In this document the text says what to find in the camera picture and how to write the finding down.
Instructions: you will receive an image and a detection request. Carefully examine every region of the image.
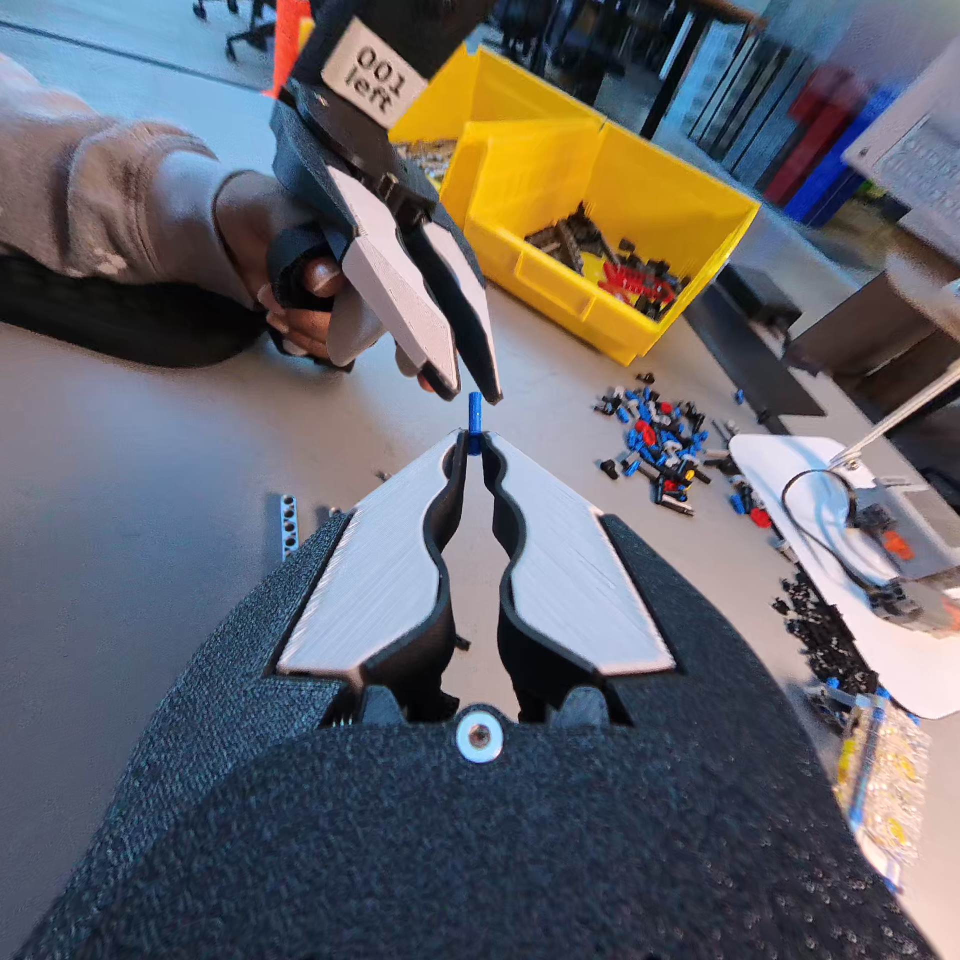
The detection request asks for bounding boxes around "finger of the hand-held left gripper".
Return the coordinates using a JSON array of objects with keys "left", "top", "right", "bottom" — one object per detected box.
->
[
  {"left": 407, "top": 202, "right": 504, "bottom": 406},
  {"left": 328, "top": 166, "right": 462, "bottom": 402}
]

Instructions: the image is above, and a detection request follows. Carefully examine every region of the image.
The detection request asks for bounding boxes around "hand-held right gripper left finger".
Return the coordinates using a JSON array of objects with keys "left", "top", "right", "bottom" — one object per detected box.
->
[{"left": 276, "top": 429, "right": 470, "bottom": 712}]

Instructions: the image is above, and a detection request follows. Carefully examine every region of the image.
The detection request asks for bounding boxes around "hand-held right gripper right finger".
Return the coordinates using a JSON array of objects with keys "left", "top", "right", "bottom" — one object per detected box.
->
[{"left": 480, "top": 432, "right": 678, "bottom": 723}]

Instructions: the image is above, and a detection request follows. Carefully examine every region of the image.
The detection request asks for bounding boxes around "pile of grey beams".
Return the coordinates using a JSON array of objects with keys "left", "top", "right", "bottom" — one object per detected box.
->
[{"left": 393, "top": 138, "right": 459, "bottom": 189}]

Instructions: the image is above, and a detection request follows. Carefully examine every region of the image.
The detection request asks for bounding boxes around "yellow bin with grey beams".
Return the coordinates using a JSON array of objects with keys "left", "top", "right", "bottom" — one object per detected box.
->
[{"left": 388, "top": 43, "right": 605, "bottom": 189}]

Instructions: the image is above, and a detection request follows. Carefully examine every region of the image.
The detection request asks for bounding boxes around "black desk mat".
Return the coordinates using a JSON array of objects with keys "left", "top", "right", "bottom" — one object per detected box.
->
[{"left": 686, "top": 281, "right": 826, "bottom": 417}]

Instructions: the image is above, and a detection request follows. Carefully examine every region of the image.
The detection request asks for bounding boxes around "orange traffic cone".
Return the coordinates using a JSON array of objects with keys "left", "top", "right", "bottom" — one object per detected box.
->
[{"left": 261, "top": 0, "right": 315, "bottom": 99}]

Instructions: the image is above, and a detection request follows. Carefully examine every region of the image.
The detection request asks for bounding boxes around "pile of mixed toy pins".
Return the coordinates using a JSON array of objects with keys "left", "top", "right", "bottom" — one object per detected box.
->
[{"left": 594, "top": 372, "right": 774, "bottom": 530}]

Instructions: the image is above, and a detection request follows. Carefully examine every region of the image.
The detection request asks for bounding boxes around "pile of black red beams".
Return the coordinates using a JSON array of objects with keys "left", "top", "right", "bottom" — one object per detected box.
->
[{"left": 523, "top": 202, "right": 691, "bottom": 322}]

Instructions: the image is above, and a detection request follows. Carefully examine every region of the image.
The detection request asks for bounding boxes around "yellow bin with black beams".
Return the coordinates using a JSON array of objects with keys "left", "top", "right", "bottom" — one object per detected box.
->
[{"left": 438, "top": 120, "right": 761, "bottom": 367}]

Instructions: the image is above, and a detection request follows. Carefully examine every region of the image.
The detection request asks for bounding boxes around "pile of black pins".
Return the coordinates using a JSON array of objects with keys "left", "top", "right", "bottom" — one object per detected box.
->
[{"left": 772, "top": 573, "right": 879, "bottom": 699}]

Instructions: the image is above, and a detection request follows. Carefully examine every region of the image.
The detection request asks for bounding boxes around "dark object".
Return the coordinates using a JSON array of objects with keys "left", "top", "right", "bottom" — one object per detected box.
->
[{"left": 0, "top": 255, "right": 267, "bottom": 369}]

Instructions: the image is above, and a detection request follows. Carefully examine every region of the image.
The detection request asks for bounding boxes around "black power adapter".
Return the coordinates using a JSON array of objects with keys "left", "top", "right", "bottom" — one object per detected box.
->
[{"left": 716, "top": 262, "right": 804, "bottom": 331}]

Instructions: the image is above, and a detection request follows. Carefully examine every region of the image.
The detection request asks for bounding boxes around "wooden background table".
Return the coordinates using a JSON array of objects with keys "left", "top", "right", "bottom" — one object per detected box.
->
[{"left": 637, "top": 0, "right": 770, "bottom": 144}]

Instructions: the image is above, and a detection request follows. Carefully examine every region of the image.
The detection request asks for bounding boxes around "grey orange toy motor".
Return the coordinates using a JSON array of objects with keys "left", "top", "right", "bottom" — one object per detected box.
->
[{"left": 870, "top": 566, "right": 960, "bottom": 639}]

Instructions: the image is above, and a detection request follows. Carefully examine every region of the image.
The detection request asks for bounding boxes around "white wooden book stand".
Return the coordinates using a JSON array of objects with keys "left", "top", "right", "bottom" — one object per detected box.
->
[{"left": 729, "top": 277, "right": 960, "bottom": 721}]

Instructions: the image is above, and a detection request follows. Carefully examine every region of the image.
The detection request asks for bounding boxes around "grey battery box with motor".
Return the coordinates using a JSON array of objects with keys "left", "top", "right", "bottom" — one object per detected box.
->
[{"left": 855, "top": 476, "right": 960, "bottom": 582}]

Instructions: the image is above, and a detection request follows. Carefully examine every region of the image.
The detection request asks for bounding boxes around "stack of red blue crates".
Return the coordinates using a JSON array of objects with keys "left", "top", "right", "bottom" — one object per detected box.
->
[{"left": 765, "top": 63, "right": 901, "bottom": 226}]

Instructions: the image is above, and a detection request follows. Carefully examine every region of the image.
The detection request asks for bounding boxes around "open instruction booklet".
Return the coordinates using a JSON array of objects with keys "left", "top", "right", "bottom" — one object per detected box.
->
[{"left": 843, "top": 41, "right": 960, "bottom": 226}]

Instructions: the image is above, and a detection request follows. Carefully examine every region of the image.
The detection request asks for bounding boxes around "black motor cable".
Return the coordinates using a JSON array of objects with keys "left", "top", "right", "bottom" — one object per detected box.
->
[{"left": 780, "top": 468, "right": 901, "bottom": 594}]

